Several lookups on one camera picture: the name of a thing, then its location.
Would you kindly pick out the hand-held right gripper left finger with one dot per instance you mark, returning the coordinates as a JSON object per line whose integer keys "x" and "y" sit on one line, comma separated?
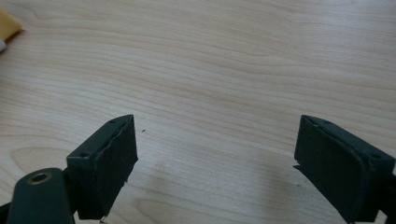
{"x": 102, "y": 174}

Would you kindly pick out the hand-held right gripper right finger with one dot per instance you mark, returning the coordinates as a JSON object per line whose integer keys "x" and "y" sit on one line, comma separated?
{"x": 339, "y": 174}

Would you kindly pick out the yellow sponge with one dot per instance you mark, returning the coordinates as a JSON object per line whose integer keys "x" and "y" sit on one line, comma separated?
{"x": 8, "y": 25}

